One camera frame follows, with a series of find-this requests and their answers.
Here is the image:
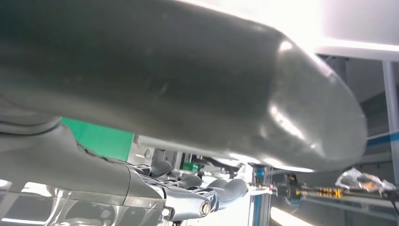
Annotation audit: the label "green table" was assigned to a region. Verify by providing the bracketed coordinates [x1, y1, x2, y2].
[61, 117, 135, 162]

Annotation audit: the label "clear plastic bag with parts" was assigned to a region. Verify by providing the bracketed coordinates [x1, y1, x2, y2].
[335, 167, 397, 196]

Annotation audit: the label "blue frame rail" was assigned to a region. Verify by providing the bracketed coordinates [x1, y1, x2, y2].
[252, 164, 264, 226]

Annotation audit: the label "black and yellow rail fittings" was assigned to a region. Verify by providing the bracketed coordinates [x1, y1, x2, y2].
[273, 172, 344, 207]

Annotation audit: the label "grey metal frame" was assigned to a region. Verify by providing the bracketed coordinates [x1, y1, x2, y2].
[315, 53, 399, 226]

